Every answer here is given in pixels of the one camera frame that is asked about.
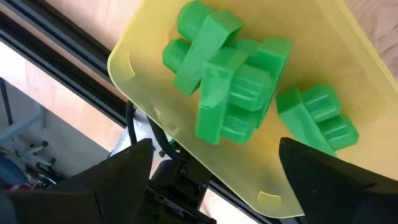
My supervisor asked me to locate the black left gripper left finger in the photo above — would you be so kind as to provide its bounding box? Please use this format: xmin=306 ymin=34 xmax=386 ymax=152
xmin=0 ymin=138 xmax=155 ymax=224

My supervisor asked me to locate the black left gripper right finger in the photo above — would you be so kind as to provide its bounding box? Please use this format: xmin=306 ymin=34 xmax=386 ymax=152
xmin=279 ymin=137 xmax=398 ymax=224

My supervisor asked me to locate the green two-stud building block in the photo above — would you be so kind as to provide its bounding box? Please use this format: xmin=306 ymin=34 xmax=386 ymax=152
xmin=162 ymin=0 xmax=244 ymax=96
xmin=231 ymin=35 xmax=294 ymax=129
xmin=275 ymin=83 xmax=361 ymax=157
xmin=195 ymin=48 xmax=275 ymax=146

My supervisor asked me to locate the yellow translucent plastic bin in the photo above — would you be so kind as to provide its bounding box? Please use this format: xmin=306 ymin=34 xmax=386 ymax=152
xmin=107 ymin=0 xmax=398 ymax=218

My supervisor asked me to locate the grey wheeled chair base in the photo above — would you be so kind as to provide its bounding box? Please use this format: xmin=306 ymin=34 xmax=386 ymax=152
xmin=0 ymin=77 xmax=60 ymax=190

